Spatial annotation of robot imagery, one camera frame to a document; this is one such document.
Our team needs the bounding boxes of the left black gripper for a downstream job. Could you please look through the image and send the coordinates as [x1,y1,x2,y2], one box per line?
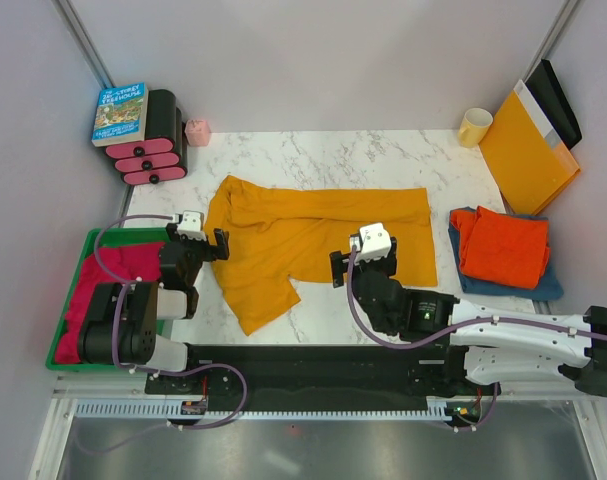
[166,223,228,286]

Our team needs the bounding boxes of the yellow t shirt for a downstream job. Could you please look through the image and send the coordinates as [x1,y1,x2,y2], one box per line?
[204,176,438,335]

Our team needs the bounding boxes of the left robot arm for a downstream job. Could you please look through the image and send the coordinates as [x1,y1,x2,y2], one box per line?
[76,213,230,393]

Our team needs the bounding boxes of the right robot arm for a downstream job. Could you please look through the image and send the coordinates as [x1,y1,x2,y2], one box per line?
[329,235,607,398]

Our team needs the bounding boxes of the pink crumpled t shirt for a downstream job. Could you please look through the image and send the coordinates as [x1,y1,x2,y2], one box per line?
[54,242,165,365]

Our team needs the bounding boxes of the black pink drawer unit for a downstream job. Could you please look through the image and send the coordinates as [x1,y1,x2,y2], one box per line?
[104,89,188,186]

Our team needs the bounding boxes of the small pink cube box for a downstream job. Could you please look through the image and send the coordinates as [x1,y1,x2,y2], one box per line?
[184,119,212,147]

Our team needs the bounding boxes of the green plastic tray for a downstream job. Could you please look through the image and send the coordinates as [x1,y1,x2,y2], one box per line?
[45,228,168,372]

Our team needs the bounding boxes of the blue treehouse book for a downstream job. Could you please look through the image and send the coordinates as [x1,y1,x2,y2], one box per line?
[91,83,148,148]

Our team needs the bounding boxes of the orange folded t shirt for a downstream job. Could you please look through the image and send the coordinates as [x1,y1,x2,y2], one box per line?
[449,206,550,290]

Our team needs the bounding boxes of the yellow mug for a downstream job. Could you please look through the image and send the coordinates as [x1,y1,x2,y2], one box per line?
[457,107,493,148]

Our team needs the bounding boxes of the blue folded t shirt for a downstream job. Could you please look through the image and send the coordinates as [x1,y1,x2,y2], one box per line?
[448,207,564,301]

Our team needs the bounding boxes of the orange padded envelope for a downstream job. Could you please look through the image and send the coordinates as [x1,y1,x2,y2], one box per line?
[480,89,581,215]

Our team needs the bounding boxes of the white grey envelope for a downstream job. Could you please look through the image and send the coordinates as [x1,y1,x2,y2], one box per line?
[514,80,562,149]

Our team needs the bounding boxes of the black folder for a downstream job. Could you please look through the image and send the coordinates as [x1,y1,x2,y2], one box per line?
[525,59,582,150]

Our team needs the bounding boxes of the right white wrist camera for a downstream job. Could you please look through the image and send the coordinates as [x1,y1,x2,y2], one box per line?
[349,223,392,264]

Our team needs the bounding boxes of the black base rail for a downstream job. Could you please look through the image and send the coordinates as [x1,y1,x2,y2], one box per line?
[145,345,494,413]

